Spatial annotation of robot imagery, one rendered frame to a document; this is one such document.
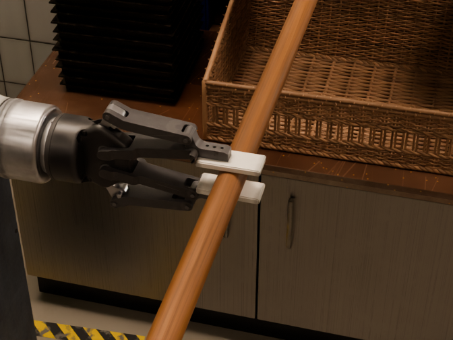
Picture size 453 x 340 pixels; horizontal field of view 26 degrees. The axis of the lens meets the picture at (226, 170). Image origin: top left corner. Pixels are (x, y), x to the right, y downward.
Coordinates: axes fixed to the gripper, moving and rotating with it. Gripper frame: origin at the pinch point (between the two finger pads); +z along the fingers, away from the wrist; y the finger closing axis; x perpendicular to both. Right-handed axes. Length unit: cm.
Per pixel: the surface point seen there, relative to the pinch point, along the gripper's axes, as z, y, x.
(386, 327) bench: 17, 104, -82
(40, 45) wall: -89, 77, -137
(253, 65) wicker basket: -24, 61, -118
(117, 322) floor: -50, 120, -81
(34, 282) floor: -76, 120, -89
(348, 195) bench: 5, 67, -82
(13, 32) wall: -97, 73, -137
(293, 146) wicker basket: -8, 60, -87
